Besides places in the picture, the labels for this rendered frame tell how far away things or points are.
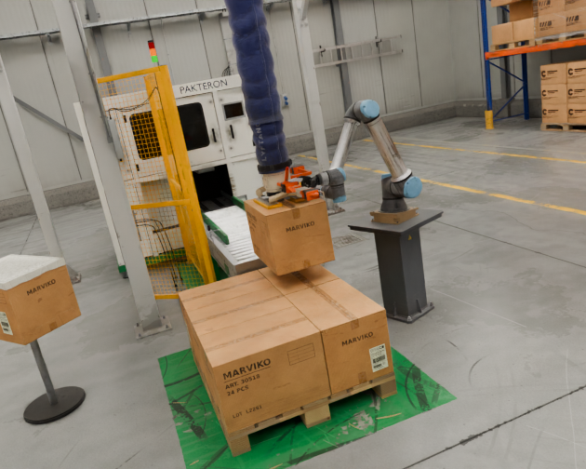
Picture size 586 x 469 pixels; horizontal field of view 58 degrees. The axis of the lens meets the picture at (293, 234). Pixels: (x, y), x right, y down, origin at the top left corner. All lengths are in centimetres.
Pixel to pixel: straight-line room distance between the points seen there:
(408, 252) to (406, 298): 34
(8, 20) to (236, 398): 1071
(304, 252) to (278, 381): 88
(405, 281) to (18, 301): 252
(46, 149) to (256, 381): 1019
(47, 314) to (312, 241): 169
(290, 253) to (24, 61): 987
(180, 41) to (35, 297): 980
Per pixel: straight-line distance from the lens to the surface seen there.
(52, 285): 360
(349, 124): 361
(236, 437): 301
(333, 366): 301
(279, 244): 332
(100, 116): 439
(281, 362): 288
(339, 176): 341
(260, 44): 344
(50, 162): 1255
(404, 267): 391
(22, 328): 354
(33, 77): 1253
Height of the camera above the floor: 186
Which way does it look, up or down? 16 degrees down
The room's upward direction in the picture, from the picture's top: 10 degrees counter-clockwise
